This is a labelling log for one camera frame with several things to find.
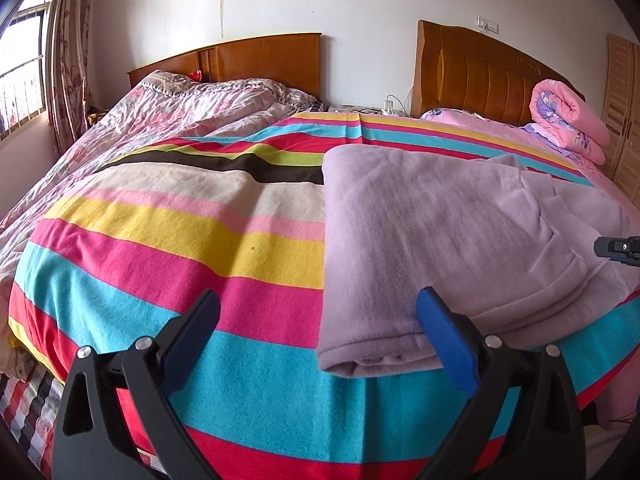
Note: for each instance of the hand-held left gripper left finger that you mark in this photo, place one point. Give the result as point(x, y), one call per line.
point(192, 330)

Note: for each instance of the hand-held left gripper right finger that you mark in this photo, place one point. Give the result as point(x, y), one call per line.
point(445, 330)

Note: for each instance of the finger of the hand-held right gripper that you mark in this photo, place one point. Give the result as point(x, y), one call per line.
point(622, 246)

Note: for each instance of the lilac purple blanket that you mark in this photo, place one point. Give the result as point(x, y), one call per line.
point(425, 235)

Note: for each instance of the striped colourful blanket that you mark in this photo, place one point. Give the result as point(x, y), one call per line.
point(175, 260)

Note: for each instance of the light wooden wardrobe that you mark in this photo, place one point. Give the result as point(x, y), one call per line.
point(624, 110)

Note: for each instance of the rolled pink quilt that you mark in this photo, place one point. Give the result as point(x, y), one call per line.
point(570, 120)

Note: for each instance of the plaid checked cloth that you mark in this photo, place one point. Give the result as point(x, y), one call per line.
point(27, 410)

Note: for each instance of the pink bed sheet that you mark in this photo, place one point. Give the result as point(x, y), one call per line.
point(475, 119)

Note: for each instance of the purple floral pillow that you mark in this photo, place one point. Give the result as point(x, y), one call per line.
point(434, 113)

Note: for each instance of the curved padded wooden headboard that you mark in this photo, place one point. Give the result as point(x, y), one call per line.
point(475, 80)

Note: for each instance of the pink floral quilt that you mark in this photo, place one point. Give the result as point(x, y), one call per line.
point(150, 110)

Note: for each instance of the white power strip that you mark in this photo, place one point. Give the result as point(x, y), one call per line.
point(388, 107)

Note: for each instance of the patterned nightstand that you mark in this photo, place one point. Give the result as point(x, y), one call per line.
point(350, 109)

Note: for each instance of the small red ornament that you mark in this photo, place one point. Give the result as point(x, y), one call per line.
point(196, 75)

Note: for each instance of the dark striped pillow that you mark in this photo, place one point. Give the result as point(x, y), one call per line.
point(315, 105)

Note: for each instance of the plain wooden headboard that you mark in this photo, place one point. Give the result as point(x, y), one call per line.
point(260, 57)

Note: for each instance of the pink floral curtain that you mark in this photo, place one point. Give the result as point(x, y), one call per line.
point(70, 60)

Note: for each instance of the barred window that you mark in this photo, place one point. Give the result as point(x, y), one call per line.
point(22, 70)

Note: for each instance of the white wall socket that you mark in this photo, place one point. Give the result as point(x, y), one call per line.
point(488, 23)

